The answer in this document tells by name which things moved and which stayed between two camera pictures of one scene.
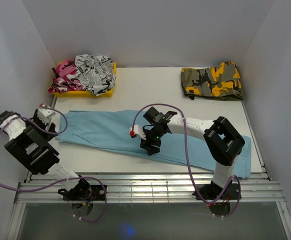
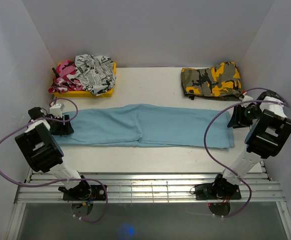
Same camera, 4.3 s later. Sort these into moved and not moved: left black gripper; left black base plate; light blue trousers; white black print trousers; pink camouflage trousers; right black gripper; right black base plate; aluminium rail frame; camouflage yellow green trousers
Moved: left black gripper; light blue trousers; right black gripper
Not moved: white black print trousers; camouflage yellow green trousers; right black base plate; aluminium rail frame; pink camouflage trousers; left black base plate
